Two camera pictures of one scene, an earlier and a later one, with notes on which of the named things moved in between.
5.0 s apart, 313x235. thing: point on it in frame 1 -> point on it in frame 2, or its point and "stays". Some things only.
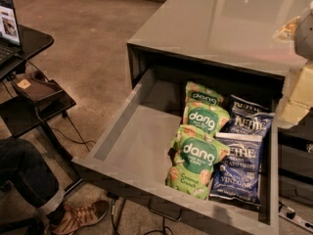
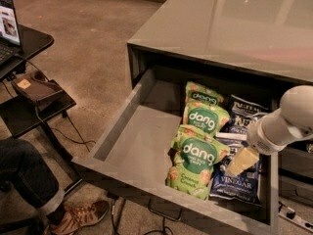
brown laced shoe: x=77 y=216 stays
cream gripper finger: x=303 y=87 -> x=244 y=159
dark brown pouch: x=35 y=85 stays
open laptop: x=11 y=46 stays
